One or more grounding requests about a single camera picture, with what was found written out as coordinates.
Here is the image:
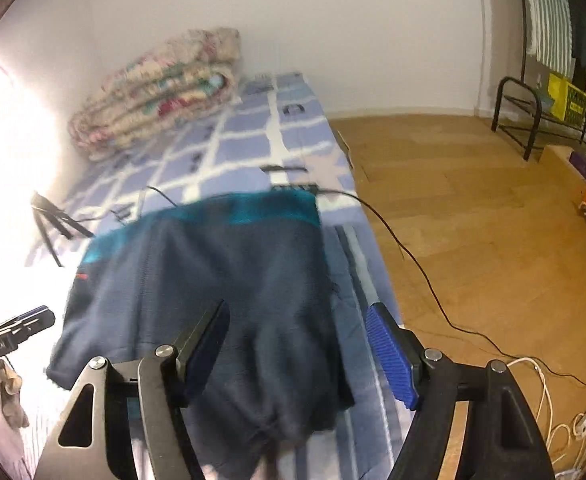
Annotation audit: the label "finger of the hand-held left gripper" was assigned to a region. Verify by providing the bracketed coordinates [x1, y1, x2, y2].
[0, 305, 56, 346]

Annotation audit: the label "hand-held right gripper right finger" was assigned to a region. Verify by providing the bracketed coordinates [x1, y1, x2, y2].
[365, 302, 556, 480]

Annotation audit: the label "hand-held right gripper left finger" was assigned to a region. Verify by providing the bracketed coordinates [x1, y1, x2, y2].
[35, 299, 231, 480]

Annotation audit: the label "teal plaid fleece jacket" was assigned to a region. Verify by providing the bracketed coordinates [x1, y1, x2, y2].
[45, 191, 356, 476]

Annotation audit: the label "black metal clothes rack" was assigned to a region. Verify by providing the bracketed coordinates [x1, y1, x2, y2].
[490, 0, 586, 161]

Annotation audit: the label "person's left hand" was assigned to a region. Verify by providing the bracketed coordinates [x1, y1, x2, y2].
[0, 360, 30, 431]

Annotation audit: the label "blue checked bed sheet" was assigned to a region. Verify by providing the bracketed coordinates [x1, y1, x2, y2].
[25, 72, 361, 271]

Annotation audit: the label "folded floral quilt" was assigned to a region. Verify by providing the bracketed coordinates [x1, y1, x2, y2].
[68, 26, 241, 161]

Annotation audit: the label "yellow box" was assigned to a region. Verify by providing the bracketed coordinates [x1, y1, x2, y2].
[546, 72, 586, 126]

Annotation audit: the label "green striped towel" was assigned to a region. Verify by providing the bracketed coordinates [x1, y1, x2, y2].
[526, 0, 574, 68]

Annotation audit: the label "black cable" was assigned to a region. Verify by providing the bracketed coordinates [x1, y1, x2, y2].
[260, 162, 586, 388]

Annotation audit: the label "white cables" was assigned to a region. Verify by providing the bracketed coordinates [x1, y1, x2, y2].
[506, 357, 586, 480]

